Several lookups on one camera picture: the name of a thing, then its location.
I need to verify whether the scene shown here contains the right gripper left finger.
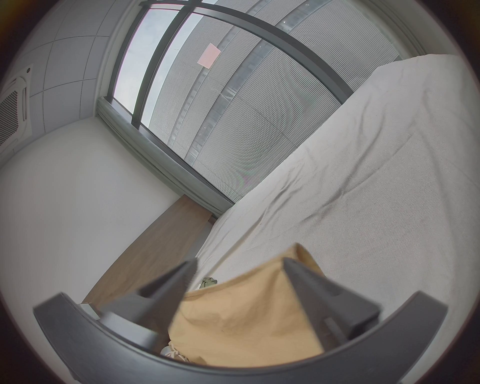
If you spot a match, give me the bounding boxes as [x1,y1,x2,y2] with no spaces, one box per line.
[100,257,198,340]

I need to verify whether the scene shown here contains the white garment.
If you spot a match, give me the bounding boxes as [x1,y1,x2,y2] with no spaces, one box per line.
[160,339,196,365]

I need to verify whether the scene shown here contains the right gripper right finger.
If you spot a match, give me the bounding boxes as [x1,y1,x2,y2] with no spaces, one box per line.
[282,257,382,343]

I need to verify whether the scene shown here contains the white ceiling air vent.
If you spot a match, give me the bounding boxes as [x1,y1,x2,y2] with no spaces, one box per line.
[0,64,34,156]

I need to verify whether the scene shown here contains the tan shorts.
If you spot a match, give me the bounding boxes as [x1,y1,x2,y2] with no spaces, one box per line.
[168,242,328,368]

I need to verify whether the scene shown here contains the window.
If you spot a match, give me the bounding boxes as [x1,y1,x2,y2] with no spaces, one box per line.
[112,0,404,204]

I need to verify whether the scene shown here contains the bed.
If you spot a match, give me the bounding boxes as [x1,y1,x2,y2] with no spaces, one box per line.
[80,53,480,376]

